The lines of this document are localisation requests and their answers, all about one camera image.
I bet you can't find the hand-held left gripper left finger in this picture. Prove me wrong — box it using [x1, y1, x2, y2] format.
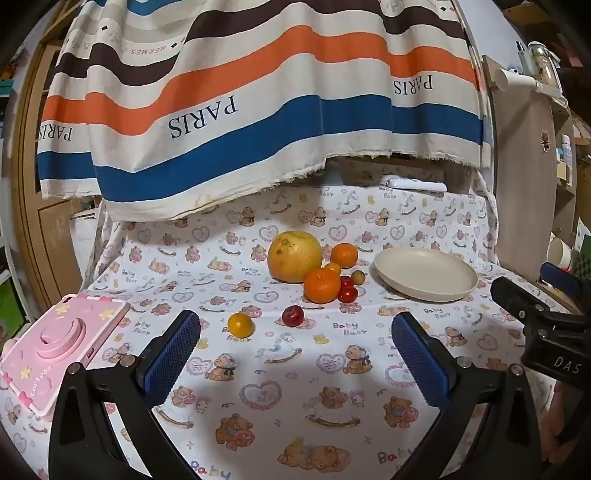
[48, 310, 201, 480]

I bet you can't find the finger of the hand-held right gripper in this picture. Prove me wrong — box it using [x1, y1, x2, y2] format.
[490, 276, 591, 326]
[540, 261, 585, 298]

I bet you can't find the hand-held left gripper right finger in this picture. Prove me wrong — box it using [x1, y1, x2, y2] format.
[392, 312, 541, 480]

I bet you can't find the beige round plate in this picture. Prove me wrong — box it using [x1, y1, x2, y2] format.
[373, 246, 479, 304]

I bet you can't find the orange mandarin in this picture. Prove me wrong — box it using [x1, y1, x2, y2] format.
[330, 243, 359, 269]
[303, 268, 342, 304]

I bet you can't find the large yellow apple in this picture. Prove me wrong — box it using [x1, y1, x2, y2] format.
[267, 231, 323, 283]

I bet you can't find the person's right hand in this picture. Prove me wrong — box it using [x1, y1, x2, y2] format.
[540, 382, 591, 464]

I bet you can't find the white mug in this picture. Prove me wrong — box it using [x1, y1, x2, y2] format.
[547, 237, 574, 269]

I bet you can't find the wooden shelf side panel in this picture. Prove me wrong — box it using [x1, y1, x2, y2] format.
[481, 54, 570, 283]

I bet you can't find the bear print cloth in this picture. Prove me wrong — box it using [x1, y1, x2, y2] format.
[0, 180, 571, 480]

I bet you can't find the white remote control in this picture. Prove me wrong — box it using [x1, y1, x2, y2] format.
[380, 175, 448, 193]

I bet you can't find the green box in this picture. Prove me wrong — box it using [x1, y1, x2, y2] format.
[0, 276, 27, 334]

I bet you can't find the white paper cup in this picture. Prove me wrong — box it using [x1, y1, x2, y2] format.
[495, 68, 546, 92]

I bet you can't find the glass jar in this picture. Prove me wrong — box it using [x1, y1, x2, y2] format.
[526, 41, 562, 86]

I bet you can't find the striped printed cloth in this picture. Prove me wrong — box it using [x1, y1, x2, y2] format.
[37, 0, 492, 221]

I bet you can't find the pink toy camera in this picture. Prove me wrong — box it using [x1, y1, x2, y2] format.
[0, 294, 131, 422]

